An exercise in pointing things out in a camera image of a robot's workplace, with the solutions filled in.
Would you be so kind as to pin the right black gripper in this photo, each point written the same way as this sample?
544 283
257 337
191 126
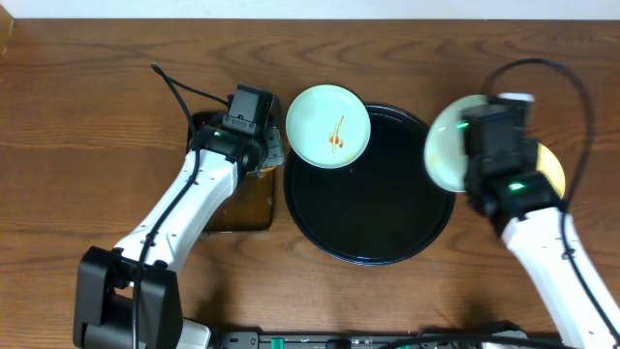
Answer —
526 152

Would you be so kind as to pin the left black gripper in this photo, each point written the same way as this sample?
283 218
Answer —
273 146

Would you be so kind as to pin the green orange sponge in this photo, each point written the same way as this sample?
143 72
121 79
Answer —
266 169

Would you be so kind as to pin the yellow plate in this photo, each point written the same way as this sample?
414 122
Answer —
549 165

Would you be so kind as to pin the light green plate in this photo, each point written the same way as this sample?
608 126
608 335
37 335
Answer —
328 126
444 156

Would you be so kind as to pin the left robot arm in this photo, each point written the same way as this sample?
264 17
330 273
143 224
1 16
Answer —
128 297

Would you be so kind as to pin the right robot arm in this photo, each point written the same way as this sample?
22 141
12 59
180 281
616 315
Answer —
504 185

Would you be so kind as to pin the black rectangular water tray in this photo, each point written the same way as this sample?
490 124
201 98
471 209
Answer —
250 207

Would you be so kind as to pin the round black tray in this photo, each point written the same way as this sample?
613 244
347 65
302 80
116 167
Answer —
381 209

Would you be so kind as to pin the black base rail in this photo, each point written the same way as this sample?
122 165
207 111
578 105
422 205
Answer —
255 338

